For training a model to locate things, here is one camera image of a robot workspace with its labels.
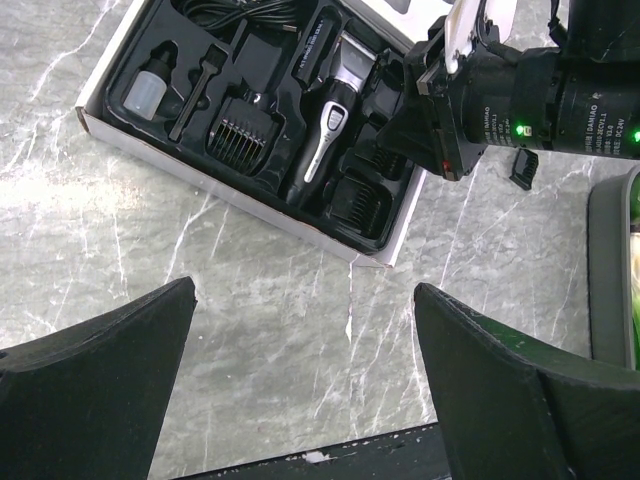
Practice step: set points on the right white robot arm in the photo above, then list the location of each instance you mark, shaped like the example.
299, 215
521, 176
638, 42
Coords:
579, 95

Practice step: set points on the black comb attachment in tray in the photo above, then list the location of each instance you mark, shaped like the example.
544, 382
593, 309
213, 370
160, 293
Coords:
361, 206

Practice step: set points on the small black cylinder battery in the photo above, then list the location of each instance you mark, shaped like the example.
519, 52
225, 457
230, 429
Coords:
315, 50

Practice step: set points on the black cleaning brush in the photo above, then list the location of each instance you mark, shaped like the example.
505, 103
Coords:
211, 65

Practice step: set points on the black silver hair clipper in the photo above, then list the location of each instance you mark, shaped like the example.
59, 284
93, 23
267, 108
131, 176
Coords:
350, 69

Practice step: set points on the small white oil bottle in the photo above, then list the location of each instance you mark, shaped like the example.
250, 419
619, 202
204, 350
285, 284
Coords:
151, 82

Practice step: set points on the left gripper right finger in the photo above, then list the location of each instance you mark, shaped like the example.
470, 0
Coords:
510, 406

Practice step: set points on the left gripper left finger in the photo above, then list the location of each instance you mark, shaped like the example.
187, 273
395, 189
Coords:
89, 401

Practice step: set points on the white hair clipper kit box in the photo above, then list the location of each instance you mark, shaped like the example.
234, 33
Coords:
276, 107

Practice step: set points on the large black comb attachment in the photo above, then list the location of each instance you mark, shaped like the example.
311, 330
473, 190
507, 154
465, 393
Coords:
242, 136

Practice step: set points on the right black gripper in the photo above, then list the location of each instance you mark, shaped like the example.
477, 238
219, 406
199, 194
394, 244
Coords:
428, 127

